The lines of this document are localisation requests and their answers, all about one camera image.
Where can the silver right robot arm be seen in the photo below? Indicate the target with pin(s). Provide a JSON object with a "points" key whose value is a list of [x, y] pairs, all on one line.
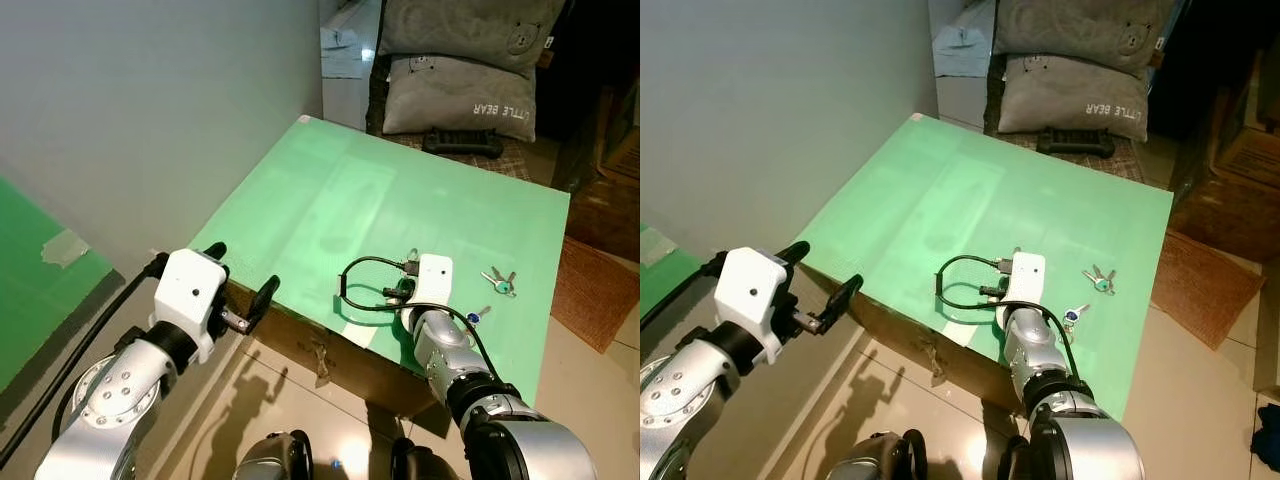
{"points": [[520, 440], [1080, 440]]}

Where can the silver key with blue head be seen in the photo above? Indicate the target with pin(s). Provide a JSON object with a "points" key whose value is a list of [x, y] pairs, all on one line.
{"points": [[474, 317], [1071, 315]]}

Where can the wooden table with green top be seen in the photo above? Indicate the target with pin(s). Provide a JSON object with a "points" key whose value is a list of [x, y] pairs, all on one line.
{"points": [[400, 200], [1000, 200]]}

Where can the key bunch with teal tag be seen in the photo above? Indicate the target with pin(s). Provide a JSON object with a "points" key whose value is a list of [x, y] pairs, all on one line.
{"points": [[500, 282], [1100, 280]]}

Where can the green board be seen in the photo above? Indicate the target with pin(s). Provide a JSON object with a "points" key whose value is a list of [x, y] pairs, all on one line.
{"points": [[30, 300], [665, 280]]}

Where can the robot left leg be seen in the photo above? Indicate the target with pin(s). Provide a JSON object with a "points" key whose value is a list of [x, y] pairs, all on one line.
{"points": [[875, 458], [275, 458]]}

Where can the robot leg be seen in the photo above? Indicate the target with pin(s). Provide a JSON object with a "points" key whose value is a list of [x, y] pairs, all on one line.
{"points": [[420, 462], [875, 458], [1018, 462], [275, 458]]}

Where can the grey tape piece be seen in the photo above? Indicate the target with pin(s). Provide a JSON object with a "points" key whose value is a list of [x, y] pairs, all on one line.
{"points": [[65, 248]]}

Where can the black game controller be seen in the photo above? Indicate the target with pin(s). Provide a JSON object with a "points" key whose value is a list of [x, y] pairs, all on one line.
{"points": [[1075, 143], [462, 143]]}

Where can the robot right leg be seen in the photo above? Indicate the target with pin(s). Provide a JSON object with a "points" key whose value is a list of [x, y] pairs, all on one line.
{"points": [[1018, 462], [420, 462]]}

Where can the dark chair with woven seat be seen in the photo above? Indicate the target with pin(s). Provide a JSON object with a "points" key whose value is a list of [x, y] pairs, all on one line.
{"points": [[1140, 160], [530, 160]]}

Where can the brown woven floor mat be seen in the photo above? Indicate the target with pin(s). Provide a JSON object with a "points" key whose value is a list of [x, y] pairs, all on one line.
{"points": [[595, 290], [1205, 290]]}

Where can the dark wooden cabinet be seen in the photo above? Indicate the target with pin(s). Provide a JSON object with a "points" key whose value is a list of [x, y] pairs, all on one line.
{"points": [[1235, 180], [610, 190]]}

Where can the grey pillow with white lettering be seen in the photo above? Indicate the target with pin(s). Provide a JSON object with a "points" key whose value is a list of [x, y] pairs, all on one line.
{"points": [[1065, 95], [450, 95]]}

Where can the white crumpled cloth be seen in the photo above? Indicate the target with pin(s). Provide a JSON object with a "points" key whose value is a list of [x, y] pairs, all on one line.
{"points": [[960, 52]]}

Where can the grey pillow with bear print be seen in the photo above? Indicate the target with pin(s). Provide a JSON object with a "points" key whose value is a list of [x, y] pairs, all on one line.
{"points": [[1085, 30], [465, 30]]}

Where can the blue cloth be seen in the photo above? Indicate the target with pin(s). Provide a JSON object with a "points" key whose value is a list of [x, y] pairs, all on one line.
{"points": [[1268, 435]]}

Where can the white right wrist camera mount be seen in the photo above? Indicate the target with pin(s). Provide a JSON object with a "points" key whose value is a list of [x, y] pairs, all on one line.
{"points": [[433, 280], [1027, 278]]}

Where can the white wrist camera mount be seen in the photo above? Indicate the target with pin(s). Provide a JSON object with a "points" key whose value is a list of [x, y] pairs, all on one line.
{"points": [[750, 290], [1027, 278], [433, 280], [190, 290]]}

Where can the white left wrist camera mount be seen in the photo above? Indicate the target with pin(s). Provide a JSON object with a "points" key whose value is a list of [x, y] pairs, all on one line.
{"points": [[750, 290], [190, 290]]}

